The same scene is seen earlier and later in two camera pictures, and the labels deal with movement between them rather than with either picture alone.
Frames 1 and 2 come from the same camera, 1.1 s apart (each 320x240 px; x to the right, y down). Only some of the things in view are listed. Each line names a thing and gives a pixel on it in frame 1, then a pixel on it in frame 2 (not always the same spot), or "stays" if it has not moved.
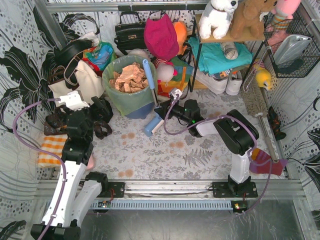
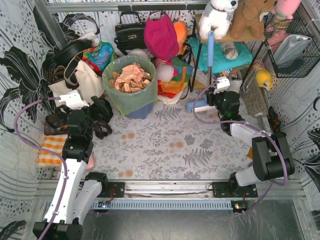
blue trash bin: x=142 y=112 stays
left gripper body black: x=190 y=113 → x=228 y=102
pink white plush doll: x=165 y=70 stays
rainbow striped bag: x=179 y=82 stays
